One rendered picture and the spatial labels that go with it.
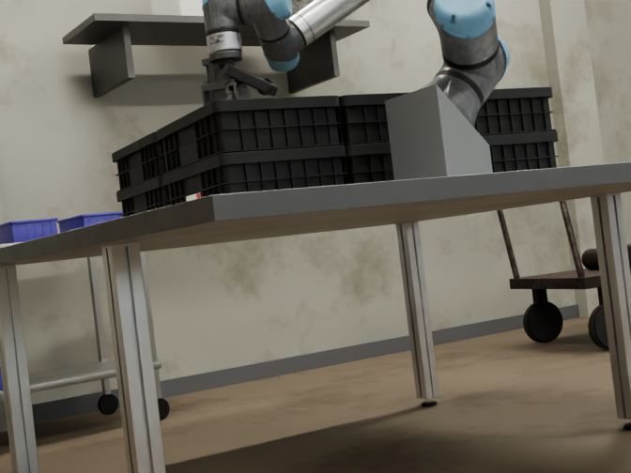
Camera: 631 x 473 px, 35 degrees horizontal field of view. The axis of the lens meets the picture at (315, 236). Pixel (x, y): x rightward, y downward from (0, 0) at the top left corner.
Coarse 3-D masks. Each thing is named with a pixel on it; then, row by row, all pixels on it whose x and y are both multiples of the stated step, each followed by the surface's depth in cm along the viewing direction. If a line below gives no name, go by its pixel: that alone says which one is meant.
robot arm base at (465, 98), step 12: (444, 72) 205; (456, 72) 203; (432, 84) 202; (444, 84) 202; (456, 84) 201; (468, 84) 202; (456, 96) 199; (468, 96) 201; (480, 96) 204; (468, 108) 200; (480, 108) 207; (468, 120) 199
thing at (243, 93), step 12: (204, 60) 219; (216, 60) 218; (228, 60) 218; (216, 72) 219; (204, 84) 218; (216, 84) 217; (228, 84) 215; (240, 84) 218; (204, 96) 218; (216, 96) 217; (240, 96) 217
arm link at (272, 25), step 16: (240, 0) 215; (256, 0) 214; (272, 0) 214; (288, 0) 216; (240, 16) 216; (256, 16) 216; (272, 16) 216; (288, 16) 217; (256, 32) 222; (272, 32) 219
